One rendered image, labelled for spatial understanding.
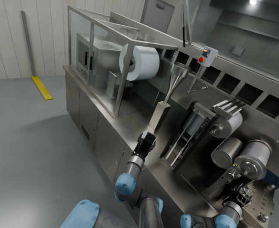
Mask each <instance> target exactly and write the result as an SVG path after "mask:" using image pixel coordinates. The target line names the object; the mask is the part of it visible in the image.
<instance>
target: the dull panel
mask: <svg viewBox="0 0 279 228"><path fill-rule="evenodd" d="M165 97H166V94H164V93H163V92H162V91H160V90H159V93H158V96H157V98H156V100H155V103H154V105H153V108H154V109H155V108H156V106H157V104H158V102H161V101H164V99H165ZM168 104H169V105H170V106H171V107H170V109H169V111H168V113H167V115H166V117H165V118H166V119H167V120H168V121H169V122H171V123H172V124H173V125H174V126H175V127H177V126H178V125H179V123H180V121H181V120H182V118H183V116H184V115H185V113H186V111H187V110H186V109H185V108H183V107H182V106H181V105H179V104H178V103H177V102H175V101H174V100H173V99H171V98H170V99H169V101H168ZM225 139H226V138H216V137H214V136H212V135H210V134H209V132H207V134H206V135H205V136H204V137H203V139H202V140H201V141H200V143H199V144H198V146H199V147H200V148H201V149H202V150H204V151H205V152H206V153H207V154H208V155H209V156H211V153H212V152H213V151H214V150H215V149H216V148H217V147H218V146H219V145H220V144H221V143H222V142H223V141H224V140H225Z"/></svg>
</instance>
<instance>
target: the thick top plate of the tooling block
mask: <svg viewBox="0 0 279 228"><path fill-rule="evenodd" d="M267 185H269V184H268V183H267V182H266V181H264V180H263V179H261V180H255V181H254V182H253V185H252V188H251V189H250V190H249V192H247V193H246V194H248V195H249V197H250V196H252V199H251V205H250V206H249V207H248V208H245V207H242V208H243V210H242V215H241V217H242V218H243V219H244V220H245V221H246V222H247V223H248V224H249V225H250V226H251V227H252V228H268V223H269V219H268V220H267V222H265V223H263V222H261V221H260V220H259V218H258V215H261V214H262V215H263V214H266V215H268V217H270V212H271V207H272V202H273V197H274V191H275V188H274V189H273V190H269V189H268V188H267Z"/></svg>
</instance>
